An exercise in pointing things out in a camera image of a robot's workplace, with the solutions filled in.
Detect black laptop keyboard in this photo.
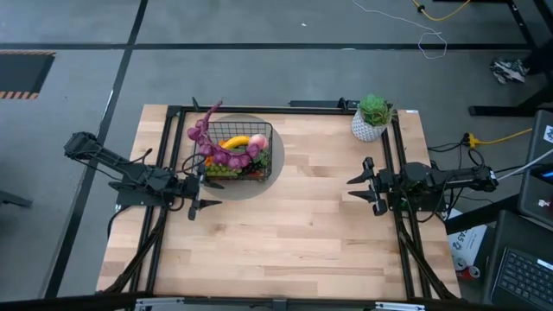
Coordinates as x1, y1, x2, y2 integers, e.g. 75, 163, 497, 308
483, 209, 553, 311

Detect purple grape bunch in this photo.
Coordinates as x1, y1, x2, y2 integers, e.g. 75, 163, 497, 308
186, 99, 263, 171

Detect thick white cable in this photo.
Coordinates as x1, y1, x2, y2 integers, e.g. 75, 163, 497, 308
494, 149, 553, 182

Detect person's shoe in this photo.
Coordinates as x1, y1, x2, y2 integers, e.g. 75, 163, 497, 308
489, 57, 531, 86

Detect black wire basket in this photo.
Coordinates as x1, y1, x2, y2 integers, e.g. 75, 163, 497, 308
192, 121, 275, 182

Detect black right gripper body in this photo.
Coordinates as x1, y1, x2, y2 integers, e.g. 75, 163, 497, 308
363, 155, 391, 218

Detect pink peach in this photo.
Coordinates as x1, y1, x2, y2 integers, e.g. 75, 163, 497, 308
247, 133, 270, 152

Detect potted succulent white pot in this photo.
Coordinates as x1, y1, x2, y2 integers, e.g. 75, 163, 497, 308
351, 93, 395, 143

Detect white printed paper sheet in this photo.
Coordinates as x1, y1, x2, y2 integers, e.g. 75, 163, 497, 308
447, 210, 488, 261

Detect thin white cable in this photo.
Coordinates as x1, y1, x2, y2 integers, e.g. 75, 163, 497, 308
352, 0, 448, 60

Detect black aluminium table frame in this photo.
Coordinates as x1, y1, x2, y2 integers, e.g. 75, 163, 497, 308
103, 97, 461, 303

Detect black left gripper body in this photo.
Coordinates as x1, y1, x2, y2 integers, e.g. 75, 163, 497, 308
183, 162, 207, 222

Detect yellow banana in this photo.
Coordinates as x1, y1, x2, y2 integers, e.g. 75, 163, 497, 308
220, 134, 252, 151

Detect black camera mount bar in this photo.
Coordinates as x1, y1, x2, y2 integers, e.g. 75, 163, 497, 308
289, 97, 360, 110

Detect dark chair base leg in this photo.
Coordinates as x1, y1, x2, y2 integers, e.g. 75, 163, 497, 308
0, 189, 34, 209

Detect black cable bundle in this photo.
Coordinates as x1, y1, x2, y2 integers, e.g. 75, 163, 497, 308
426, 136, 526, 222

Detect yellow extension cord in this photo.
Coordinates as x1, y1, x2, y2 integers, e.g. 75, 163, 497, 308
464, 128, 533, 149

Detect green grape bunch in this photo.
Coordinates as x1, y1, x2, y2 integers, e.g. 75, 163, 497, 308
206, 163, 239, 178

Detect red drink can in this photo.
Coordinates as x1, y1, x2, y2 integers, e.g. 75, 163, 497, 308
456, 257, 481, 281

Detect black desk frame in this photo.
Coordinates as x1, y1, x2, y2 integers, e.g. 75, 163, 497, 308
468, 0, 553, 117

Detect dark laptop with sticker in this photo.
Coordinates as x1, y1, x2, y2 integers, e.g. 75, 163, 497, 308
517, 110, 553, 229

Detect yellow cable black plug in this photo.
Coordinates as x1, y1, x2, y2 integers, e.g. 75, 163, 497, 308
412, 0, 472, 22

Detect dark floor hatch hazard stripes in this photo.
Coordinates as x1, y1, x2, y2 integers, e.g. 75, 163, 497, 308
0, 50, 56, 100

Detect person's leg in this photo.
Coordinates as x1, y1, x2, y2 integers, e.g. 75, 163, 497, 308
524, 37, 553, 77

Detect round grey mat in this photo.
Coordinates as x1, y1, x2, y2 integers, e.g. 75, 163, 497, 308
190, 112, 286, 202

